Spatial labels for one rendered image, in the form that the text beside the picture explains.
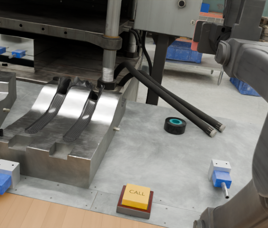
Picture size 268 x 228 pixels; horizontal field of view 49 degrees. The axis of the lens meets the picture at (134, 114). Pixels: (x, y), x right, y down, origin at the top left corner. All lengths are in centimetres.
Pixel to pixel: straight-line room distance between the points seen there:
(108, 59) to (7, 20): 55
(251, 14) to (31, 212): 61
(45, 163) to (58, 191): 8
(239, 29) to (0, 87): 84
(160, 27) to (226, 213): 111
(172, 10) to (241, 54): 100
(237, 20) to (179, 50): 393
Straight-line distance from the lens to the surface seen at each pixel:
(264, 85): 42
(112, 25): 137
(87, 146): 78
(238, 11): 58
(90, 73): 168
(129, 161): 90
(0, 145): 82
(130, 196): 72
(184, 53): 451
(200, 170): 93
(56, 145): 80
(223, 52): 52
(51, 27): 154
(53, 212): 73
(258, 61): 45
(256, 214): 41
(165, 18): 147
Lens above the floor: 130
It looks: 25 degrees down
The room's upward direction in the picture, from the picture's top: 8 degrees clockwise
